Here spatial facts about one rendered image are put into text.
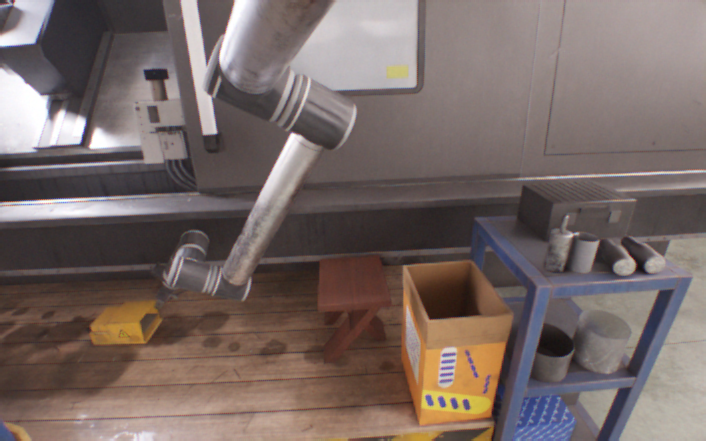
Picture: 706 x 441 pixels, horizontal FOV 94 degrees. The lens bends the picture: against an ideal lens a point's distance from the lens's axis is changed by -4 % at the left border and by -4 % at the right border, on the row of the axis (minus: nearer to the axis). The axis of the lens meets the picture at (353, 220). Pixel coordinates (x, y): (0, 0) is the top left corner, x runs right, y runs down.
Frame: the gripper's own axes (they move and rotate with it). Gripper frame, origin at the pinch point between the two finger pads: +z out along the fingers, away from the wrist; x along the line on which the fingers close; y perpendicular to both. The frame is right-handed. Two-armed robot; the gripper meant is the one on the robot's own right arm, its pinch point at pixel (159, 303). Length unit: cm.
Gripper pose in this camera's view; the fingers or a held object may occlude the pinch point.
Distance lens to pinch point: 170.6
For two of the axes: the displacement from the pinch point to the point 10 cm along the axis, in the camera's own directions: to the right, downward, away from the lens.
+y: 8.1, 5.3, 2.6
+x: -0.3, -4.1, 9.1
